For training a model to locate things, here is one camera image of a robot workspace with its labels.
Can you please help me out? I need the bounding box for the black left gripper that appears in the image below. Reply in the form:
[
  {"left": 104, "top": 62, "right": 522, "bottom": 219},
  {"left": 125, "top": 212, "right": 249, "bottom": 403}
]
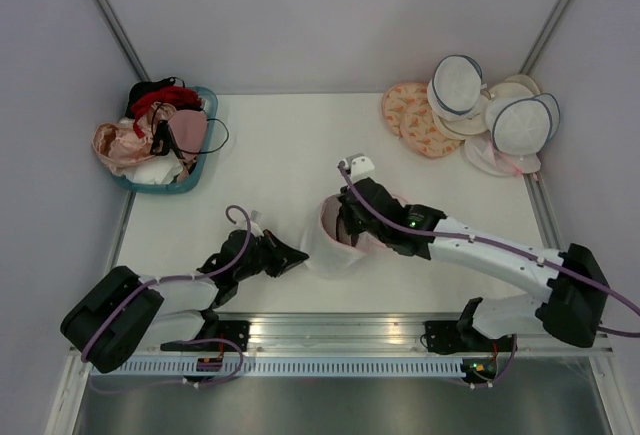
[{"left": 235, "top": 229, "right": 309, "bottom": 282}]

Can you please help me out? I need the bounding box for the white mesh bag pink zipper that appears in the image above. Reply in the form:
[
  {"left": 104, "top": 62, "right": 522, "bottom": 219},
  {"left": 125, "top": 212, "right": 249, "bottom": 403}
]
[{"left": 299, "top": 189, "right": 411, "bottom": 281}]

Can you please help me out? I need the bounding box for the mauve bra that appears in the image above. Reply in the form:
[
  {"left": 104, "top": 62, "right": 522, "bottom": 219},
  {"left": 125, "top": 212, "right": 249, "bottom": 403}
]
[{"left": 321, "top": 203, "right": 360, "bottom": 247}]

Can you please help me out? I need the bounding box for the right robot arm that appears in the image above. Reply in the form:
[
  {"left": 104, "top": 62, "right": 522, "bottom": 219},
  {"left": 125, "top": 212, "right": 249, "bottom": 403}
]
[{"left": 338, "top": 178, "right": 609, "bottom": 350}]

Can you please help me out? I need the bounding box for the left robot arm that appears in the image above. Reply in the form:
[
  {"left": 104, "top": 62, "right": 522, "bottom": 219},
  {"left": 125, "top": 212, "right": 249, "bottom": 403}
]
[{"left": 60, "top": 229, "right": 309, "bottom": 374}]

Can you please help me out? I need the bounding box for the flat white bag pink trim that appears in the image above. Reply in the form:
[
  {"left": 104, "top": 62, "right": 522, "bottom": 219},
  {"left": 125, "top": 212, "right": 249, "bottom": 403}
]
[{"left": 464, "top": 133, "right": 541, "bottom": 177}]

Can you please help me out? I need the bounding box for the floral peach laundry bag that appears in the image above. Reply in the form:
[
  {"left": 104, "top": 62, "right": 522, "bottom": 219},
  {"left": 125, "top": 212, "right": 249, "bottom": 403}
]
[{"left": 381, "top": 82, "right": 428, "bottom": 137}]

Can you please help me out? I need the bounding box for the white bra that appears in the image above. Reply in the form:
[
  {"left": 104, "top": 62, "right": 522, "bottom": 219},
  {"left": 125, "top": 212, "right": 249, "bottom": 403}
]
[{"left": 123, "top": 156, "right": 183, "bottom": 185}]

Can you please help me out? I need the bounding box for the dusty pink bra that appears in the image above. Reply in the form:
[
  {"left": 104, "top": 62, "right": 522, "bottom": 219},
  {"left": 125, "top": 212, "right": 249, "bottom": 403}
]
[{"left": 168, "top": 110, "right": 208, "bottom": 158}]

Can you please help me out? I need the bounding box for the large white bag blue trim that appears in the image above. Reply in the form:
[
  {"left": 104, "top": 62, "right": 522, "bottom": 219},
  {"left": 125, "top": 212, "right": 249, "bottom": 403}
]
[{"left": 484, "top": 93, "right": 561, "bottom": 156}]

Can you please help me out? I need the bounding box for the black bra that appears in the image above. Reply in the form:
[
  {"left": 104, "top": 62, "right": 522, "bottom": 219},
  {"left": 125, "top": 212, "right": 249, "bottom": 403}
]
[{"left": 125, "top": 77, "right": 229, "bottom": 162}]

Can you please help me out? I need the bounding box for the white mesh bag blue trim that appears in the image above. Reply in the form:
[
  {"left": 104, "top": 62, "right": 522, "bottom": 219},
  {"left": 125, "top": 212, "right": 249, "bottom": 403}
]
[{"left": 428, "top": 55, "right": 483, "bottom": 121}]

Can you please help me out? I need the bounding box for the red lace bra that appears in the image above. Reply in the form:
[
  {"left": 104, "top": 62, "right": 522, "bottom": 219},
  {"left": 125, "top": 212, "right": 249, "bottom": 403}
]
[{"left": 131, "top": 86, "right": 202, "bottom": 118}]

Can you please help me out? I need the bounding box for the cream laundry bag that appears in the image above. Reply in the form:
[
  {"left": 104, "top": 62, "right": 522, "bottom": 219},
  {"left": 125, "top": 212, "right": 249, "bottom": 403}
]
[{"left": 427, "top": 74, "right": 540, "bottom": 140}]

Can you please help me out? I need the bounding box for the peach satin bra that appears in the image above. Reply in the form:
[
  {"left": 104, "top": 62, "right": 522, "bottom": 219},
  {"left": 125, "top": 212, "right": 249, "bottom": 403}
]
[{"left": 92, "top": 123, "right": 154, "bottom": 176}]

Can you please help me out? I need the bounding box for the teal plastic basket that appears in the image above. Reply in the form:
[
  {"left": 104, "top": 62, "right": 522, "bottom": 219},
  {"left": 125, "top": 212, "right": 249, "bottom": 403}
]
[{"left": 92, "top": 78, "right": 218, "bottom": 195}]

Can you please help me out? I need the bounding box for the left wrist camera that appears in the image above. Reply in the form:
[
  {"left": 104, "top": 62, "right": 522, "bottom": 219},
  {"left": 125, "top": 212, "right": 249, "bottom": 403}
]
[{"left": 249, "top": 210, "right": 262, "bottom": 230}]

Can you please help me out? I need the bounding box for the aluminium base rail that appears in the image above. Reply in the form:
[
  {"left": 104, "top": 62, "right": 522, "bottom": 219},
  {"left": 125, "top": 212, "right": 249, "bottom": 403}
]
[{"left": 74, "top": 310, "right": 615, "bottom": 356}]

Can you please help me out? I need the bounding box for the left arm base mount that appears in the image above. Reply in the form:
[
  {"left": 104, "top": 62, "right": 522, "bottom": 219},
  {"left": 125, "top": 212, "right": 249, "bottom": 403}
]
[{"left": 160, "top": 320, "right": 251, "bottom": 352}]

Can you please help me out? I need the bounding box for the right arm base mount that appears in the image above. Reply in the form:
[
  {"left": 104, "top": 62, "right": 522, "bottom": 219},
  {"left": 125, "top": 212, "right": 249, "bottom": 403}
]
[{"left": 423, "top": 320, "right": 483, "bottom": 355}]

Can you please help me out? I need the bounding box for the white slotted cable duct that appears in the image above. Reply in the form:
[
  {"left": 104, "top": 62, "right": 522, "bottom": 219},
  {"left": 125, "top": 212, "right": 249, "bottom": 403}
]
[{"left": 114, "top": 356, "right": 465, "bottom": 378}]

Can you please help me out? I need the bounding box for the aluminium side rail right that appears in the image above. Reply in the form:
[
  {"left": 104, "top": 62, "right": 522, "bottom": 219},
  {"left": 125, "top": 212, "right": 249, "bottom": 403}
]
[{"left": 524, "top": 174, "right": 565, "bottom": 250}]

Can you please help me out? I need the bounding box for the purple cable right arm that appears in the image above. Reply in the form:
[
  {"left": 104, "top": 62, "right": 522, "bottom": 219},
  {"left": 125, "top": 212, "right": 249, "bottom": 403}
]
[{"left": 337, "top": 160, "right": 640, "bottom": 391}]

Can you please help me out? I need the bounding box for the aluminium frame post right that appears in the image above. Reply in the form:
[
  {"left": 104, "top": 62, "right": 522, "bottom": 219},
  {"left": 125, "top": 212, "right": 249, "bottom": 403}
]
[{"left": 519, "top": 0, "right": 574, "bottom": 75}]

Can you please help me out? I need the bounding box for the aluminium frame post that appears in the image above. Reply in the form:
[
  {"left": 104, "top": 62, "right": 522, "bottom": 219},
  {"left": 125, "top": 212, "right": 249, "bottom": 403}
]
[
  {"left": 519, "top": 0, "right": 574, "bottom": 75},
  {"left": 93, "top": 0, "right": 150, "bottom": 81}
]

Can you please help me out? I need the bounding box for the aluminium frame post left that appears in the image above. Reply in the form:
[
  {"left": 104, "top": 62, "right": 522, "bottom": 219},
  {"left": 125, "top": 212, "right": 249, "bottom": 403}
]
[{"left": 93, "top": 0, "right": 150, "bottom": 81}]

